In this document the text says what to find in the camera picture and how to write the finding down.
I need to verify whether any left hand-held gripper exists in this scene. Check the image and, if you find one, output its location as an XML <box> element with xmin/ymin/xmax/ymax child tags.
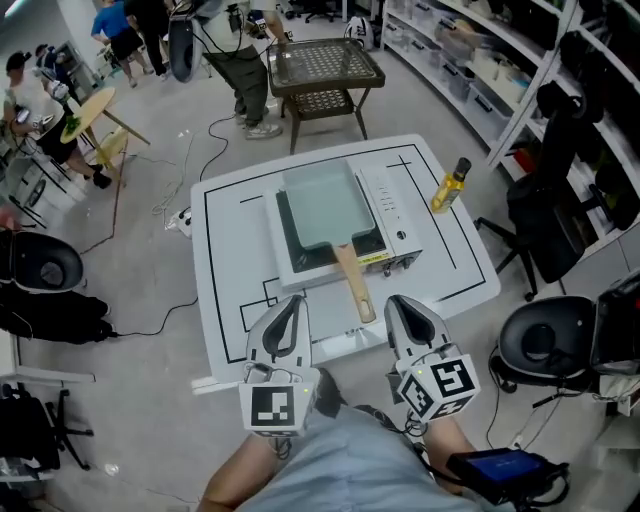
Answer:
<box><xmin>238</xmin><ymin>294</ymin><xmax>322</xmax><ymax>440</ymax></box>

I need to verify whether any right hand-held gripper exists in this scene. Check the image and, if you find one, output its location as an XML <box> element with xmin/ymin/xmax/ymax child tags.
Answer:
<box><xmin>384</xmin><ymin>293</ymin><xmax>482</xmax><ymax>424</ymax></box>

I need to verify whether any pale green square pan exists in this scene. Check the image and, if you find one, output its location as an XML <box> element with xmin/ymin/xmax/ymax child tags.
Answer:
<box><xmin>280</xmin><ymin>158</ymin><xmax>379</xmax><ymax>326</ymax></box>

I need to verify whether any person's right forearm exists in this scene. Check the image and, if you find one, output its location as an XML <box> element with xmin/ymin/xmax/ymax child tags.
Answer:
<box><xmin>421</xmin><ymin>415</ymin><xmax>482</xmax><ymax>497</ymax></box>

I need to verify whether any person's left forearm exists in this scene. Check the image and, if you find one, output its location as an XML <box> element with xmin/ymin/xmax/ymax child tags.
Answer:
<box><xmin>196</xmin><ymin>430</ymin><xmax>282</xmax><ymax>512</ymax></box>

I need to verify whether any person's black shoe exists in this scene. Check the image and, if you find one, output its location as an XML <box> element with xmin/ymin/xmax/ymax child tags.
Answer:
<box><xmin>315</xmin><ymin>368</ymin><xmax>350</xmax><ymax>420</ymax></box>

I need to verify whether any black oval shell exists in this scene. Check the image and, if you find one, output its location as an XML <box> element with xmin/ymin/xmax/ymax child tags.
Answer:
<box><xmin>498</xmin><ymin>294</ymin><xmax>597</xmax><ymax>392</ymax></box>
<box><xmin>166</xmin><ymin>2</ymin><xmax>207</xmax><ymax>85</ymax></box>
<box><xmin>8</xmin><ymin>229</ymin><xmax>86</xmax><ymax>295</ymax></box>

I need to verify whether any person's light blue clothing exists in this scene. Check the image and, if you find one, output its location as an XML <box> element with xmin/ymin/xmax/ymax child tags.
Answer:
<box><xmin>238</xmin><ymin>403</ymin><xmax>484</xmax><ymax>512</ymax></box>

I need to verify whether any yellow oil bottle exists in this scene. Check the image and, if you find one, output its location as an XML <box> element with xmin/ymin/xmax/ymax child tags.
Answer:
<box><xmin>430</xmin><ymin>156</ymin><xmax>473</xmax><ymax>216</ymax></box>

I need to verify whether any white power strip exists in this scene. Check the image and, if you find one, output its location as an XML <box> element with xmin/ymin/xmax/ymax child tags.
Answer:
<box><xmin>168</xmin><ymin>206</ymin><xmax>195</xmax><ymax>238</ymax></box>

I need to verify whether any black blue-screen device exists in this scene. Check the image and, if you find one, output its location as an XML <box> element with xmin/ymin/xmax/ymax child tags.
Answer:
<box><xmin>445</xmin><ymin>447</ymin><xmax>572</xmax><ymax>507</ymax></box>

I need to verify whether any black office chair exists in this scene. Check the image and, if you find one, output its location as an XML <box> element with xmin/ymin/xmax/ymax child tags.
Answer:
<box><xmin>473</xmin><ymin>81</ymin><xmax>609</xmax><ymax>304</ymax></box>
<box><xmin>0</xmin><ymin>382</ymin><xmax>95</xmax><ymax>472</ymax></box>

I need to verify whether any black open case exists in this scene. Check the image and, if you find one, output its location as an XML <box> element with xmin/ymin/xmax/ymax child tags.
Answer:
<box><xmin>588</xmin><ymin>271</ymin><xmax>640</xmax><ymax>377</ymax></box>

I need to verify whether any red box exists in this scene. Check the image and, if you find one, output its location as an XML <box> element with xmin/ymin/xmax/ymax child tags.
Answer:
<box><xmin>513</xmin><ymin>146</ymin><xmax>540</xmax><ymax>175</ymax></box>

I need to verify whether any stack of clear storage bins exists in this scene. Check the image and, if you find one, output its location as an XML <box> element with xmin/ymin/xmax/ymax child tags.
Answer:
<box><xmin>384</xmin><ymin>0</ymin><xmax>534</xmax><ymax>144</ymax></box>

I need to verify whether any white metal shelf rack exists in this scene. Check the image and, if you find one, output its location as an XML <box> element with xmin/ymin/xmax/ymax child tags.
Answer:
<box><xmin>382</xmin><ymin>0</ymin><xmax>576</xmax><ymax>169</ymax></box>
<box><xmin>487</xmin><ymin>0</ymin><xmax>640</xmax><ymax>264</ymax></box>

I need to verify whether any dark wicker table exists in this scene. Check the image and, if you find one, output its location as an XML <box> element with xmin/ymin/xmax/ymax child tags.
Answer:
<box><xmin>265</xmin><ymin>37</ymin><xmax>388</xmax><ymax>156</ymax></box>

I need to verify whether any black metal cart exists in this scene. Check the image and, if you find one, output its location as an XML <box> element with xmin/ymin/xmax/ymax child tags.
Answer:
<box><xmin>0</xmin><ymin>142</ymin><xmax>71</xmax><ymax>231</ymax></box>

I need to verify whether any round wooden table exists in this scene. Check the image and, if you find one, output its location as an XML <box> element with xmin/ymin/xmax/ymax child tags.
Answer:
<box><xmin>58</xmin><ymin>86</ymin><xmax>152</xmax><ymax>190</ymax></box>

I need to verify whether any white patterned bag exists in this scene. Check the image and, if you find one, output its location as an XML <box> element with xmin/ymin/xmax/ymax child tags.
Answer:
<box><xmin>343</xmin><ymin>15</ymin><xmax>376</xmax><ymax>52</ymax></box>

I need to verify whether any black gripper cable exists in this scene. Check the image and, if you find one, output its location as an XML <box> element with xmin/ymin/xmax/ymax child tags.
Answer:
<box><xmin>353</xmin><ymin>402</ymin><xmax>454</xmax><ymax>484</ymax></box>

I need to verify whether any white cable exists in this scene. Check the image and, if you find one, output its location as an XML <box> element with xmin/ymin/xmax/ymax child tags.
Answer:
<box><xmin>150</xmin><ymin>129</ymin><xmax>197</xmax><ymax>217</ymax></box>

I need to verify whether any red cable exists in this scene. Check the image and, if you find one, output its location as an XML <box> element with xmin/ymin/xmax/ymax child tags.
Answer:
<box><xmin>78</xmin><ymin>138</ymin><xmax>130</xmax><ymax>256</ymax></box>

